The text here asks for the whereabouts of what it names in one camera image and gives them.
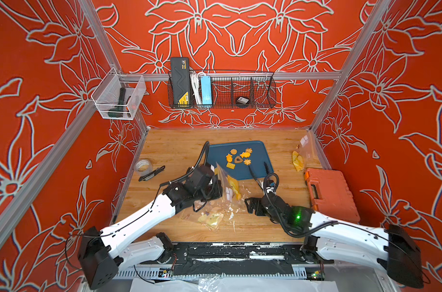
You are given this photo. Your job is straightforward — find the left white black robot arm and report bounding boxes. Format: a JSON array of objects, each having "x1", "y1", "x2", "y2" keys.
[{"x1": 78, "y1": 142, "x2": 223, "y2": 290}]

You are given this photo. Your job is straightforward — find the black mounting base rail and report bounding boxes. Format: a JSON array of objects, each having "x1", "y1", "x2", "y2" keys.
[{"x1": 139, "y1": 242, "x2": 335, "y2": 266}]

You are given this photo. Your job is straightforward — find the black marker pen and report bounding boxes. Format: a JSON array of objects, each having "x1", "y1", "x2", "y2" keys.
[{"x1": 138, "y1": 165, "x2": 165, "y2": 181}]

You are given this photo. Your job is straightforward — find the white coiled cable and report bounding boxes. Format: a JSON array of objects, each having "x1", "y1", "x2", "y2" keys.
[{"x1": 190, "y1": 72, "x2": 203, "y2": 107}]

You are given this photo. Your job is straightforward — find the black box yellow label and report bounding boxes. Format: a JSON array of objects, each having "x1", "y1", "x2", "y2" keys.
[{"x1": 170, "y1": 57, "x2": 192, "y2": 108}]

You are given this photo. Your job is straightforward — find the light blue box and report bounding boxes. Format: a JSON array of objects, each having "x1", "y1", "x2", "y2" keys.
[{"x1": 200, "y1": 75, "x2": 212, "y2": 107}]

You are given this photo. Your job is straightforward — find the clear tape roll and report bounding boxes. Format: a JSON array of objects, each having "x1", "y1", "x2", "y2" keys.
[{"x1": 134, "y1": 159, "x2": 153, "y2": 176}]

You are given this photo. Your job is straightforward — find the brown heart ring cookie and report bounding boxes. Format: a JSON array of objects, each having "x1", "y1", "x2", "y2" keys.
[{"x1": 234, "y1": 156, "x2": 243, "y2": 164}]

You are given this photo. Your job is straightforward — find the black wire wall basket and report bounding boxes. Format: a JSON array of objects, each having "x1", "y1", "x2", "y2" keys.
[{"x1": 168, "y1": 70, "x2": 277, "y2": 110}]

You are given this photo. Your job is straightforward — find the orange plastic tool case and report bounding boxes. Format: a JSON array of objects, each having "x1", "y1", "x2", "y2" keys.
[{"x1": 304, "y1": 168, "x2": 360, "y2": 224}]

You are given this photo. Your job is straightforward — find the clear acrylic wall bin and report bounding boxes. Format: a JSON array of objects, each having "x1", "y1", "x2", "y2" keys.
[{"x1": 92, "y1": 68, "x2": 146, "y2": 120}]

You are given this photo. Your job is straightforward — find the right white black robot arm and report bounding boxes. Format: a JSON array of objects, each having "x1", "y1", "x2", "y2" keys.
[{"x1": 245, "y1": 173, "x2": 425, "y2": 289}]

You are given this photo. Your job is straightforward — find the dark green tool handle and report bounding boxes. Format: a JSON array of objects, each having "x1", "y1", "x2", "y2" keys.
[{"x1": 108, "y1": 87, "x2": 126, "y2": 118}]

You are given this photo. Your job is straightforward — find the orange fish cookie large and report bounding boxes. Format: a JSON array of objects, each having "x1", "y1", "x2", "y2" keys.
[{"x1": 240, "y1": 152, "x2": 251, "y2": 158}]

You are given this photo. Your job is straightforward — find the clear bag yellow dog print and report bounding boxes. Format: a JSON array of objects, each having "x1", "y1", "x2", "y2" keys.
[{"x1": 292, "y1": 135, "x2": 314, "y2": 172}]

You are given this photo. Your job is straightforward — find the teal plastic tray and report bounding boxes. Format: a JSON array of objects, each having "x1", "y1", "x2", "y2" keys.
[{"x1": 207, "y1": 141, "x2": 274, "y2": 181}]

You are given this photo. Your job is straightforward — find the clear zip bag white labels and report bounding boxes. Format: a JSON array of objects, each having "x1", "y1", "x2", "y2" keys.
[{"x1": 180, "y1": 205, "x2": 242, "y2": 231}]

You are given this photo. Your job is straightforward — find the metal kitchen tongs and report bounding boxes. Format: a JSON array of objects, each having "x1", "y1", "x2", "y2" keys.
[{"x1": 248, "y1": 162, "x2": 272, "y2": 190}]

